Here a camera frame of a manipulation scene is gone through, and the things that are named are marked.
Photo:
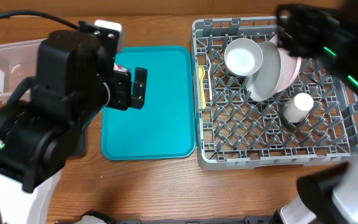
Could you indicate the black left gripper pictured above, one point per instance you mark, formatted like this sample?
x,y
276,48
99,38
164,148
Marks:
x,y
122,99

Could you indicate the yellow plastic spoon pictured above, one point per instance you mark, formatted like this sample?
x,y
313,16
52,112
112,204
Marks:
x,y
201,77

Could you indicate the white plastic fork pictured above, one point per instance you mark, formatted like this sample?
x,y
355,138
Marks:
x,y
209,78

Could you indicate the grey bowl of rice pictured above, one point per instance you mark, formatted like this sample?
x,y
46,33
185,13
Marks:
x,y
243,57

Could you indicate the grey round plate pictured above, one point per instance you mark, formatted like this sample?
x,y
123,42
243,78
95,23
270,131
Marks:
x,y
264,83

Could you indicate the white round plate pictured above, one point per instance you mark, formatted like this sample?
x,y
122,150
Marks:
x,y
290,66

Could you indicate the white cup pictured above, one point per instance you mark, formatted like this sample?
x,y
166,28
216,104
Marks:
x,y
298,107

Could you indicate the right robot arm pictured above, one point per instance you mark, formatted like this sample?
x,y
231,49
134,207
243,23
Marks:
x,y
331,37

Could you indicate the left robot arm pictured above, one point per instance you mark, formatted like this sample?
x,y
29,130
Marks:
x,y
42,121

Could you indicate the grey dishwasher rack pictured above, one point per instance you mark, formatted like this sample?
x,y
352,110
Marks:
x,y
236,132

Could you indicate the red snack wrapper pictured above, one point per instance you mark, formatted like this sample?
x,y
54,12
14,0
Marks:
x,y
120,68

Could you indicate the teal serving tray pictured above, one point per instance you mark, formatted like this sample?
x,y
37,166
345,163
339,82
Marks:
x,y
165,127

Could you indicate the black plastic tray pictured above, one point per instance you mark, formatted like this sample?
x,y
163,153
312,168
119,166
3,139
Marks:
x,y
81,147

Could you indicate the clear plastic bin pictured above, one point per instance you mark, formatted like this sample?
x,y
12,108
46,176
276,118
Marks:
x,y
18,60

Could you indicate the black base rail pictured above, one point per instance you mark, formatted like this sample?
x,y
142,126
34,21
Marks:
x,y
95,217

